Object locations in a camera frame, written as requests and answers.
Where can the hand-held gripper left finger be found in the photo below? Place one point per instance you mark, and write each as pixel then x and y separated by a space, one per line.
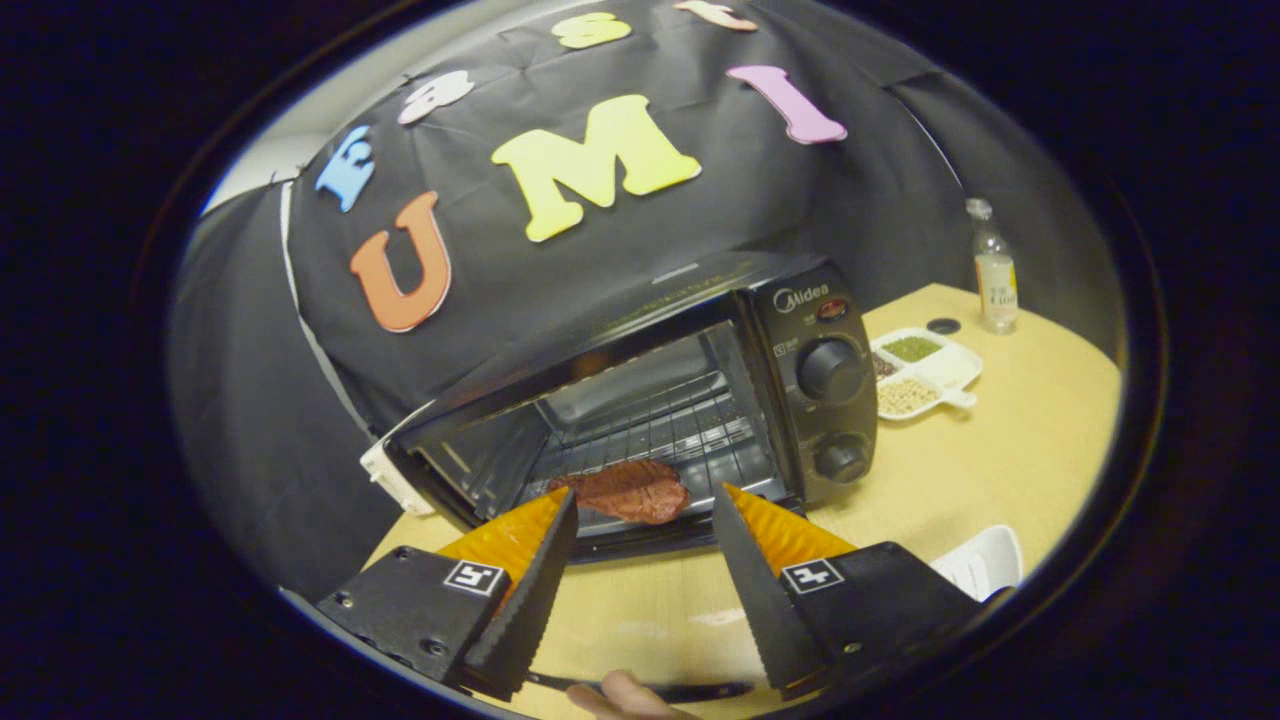
pixel 520 610

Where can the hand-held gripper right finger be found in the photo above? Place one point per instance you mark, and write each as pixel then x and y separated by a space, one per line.
pixel 770 610

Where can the red-brown meat piece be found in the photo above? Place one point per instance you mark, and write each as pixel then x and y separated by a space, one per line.
pixel 635 492

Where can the black toaster oven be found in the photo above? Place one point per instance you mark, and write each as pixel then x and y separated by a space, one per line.
pixel 800 420

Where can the white pop-up toaster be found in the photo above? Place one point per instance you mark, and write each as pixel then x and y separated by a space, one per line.
pixel 385 475

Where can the small white rectangular tray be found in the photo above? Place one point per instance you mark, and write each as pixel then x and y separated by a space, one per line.
pixel 985 560

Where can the white divided dish with beans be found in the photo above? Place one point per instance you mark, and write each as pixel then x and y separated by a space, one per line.
pixel 940 370

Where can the black bottle cap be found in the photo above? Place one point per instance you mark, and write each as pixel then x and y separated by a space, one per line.
pixel 943 326

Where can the clear plastic bottle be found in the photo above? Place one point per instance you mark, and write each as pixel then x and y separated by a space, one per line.
pixel 996 280

